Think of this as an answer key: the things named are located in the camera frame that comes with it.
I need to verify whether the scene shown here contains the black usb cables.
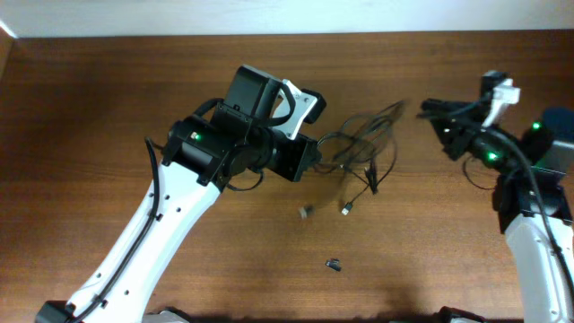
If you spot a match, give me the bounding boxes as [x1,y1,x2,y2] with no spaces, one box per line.
[299,99,409,221]

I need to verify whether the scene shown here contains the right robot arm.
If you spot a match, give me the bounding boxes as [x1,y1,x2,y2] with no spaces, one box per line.
[419,99,573,322]

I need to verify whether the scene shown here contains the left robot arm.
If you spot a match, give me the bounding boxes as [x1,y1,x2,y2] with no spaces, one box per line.
[36,65,326,323]

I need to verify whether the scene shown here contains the small black adapter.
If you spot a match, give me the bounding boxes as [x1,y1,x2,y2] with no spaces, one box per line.
[326,258,342,272]

